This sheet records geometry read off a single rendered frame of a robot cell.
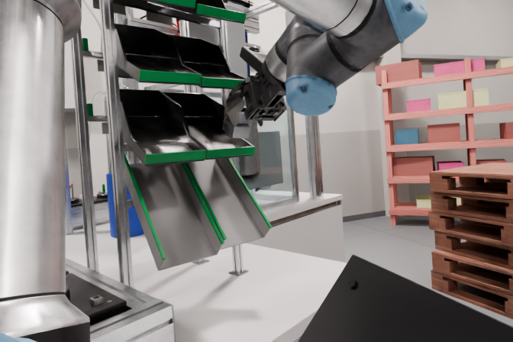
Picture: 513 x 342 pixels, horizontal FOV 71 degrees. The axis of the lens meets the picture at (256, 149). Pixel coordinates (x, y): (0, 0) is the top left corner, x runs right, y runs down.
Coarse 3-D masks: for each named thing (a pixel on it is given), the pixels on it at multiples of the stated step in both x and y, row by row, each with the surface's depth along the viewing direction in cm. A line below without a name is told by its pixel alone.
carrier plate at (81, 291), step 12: (72, 276) 74; (72, 288) 67; (84, 288) 67; (96, 288) 66; (72, 300) 62; (84, 300) 61; (108, 300) 61; (120, 300) 60; (84, 312) 56; (96, 312) 56; (108, 312) 58; (120, 312) 59
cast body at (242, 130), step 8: (240, 112) 83; (224, 120) 87; (240, 120) 84; (248, 120) 85; (224, 128) 87; (232, 128) 83; (240, 128) 83; (248, 128) 84; (232, 136) 83; (240, 136) 84; (248, 136) 85
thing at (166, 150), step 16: (128, 96) 90; (144, 96) 93; (160, 96) 93; (128, 112) 92; (144, 112) 94; (160, 112) 93; (176, 112) 86; (128, 128) 76; (144, 128) 87; (160, 128) 89; (176, 128) 86; (128, 144) 76; (144, 144) 78; (160, 144) 80; (176, 144) 81; (192, 144) 80; (144, 160) 69; (160, 160) 71; (176, 160) 73; (192, 160) 75
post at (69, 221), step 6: (66, 150) 165; (66, 156) 165; (66, 162) 165; (66, 168) 165; (66, 174) 165; (66, 180) 165; (66, 186) 165; (66, 192) 165; (66, 198) 165; (66, 204) 165; (66, 210) 165; (66, 216) 165; (66, 222) 165; (72, 222) 166; (66, 228) 165; (72, 228) 166
